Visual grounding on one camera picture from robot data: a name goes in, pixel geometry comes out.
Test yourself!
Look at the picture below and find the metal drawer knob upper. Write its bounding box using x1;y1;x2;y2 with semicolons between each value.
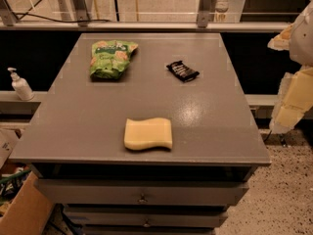
138;195;148;205

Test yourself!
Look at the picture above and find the metal drawer knob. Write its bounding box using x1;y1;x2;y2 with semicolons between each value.
138;195;148;205
143;220;152;228

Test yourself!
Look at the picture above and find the white pump soap bottle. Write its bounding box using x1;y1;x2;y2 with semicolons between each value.
8;68;34;101

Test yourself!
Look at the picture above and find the black snack bar wrapper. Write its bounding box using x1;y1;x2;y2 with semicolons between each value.
166;61;200;82

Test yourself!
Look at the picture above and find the yellow sponge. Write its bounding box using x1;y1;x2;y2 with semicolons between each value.
124;117;173;151

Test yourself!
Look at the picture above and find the black cable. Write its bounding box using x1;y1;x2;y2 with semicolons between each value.
13;12;112;24

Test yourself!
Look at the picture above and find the green rice chip bag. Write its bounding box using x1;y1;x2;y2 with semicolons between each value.
90;40;138;79

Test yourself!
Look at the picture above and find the cardboard box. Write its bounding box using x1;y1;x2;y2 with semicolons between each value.
0;173;54;235

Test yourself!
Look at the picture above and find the grey drawer cabinet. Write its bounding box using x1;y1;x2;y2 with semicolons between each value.
11;33;270;235

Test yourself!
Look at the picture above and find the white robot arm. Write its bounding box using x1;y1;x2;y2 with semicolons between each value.
267;1;313;134

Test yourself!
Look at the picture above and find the metal drawer knob lower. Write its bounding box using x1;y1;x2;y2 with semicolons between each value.
143;220;152;228

